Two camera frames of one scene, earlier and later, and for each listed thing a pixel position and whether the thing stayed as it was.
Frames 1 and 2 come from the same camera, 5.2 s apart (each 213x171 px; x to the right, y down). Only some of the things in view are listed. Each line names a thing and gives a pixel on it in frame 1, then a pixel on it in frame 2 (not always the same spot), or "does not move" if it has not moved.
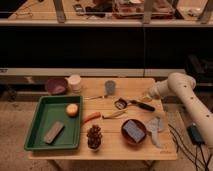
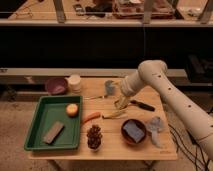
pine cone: [94, 136] does not move
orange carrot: [93, 115] does not move
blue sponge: [132, 129] does not move
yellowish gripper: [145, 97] -> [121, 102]
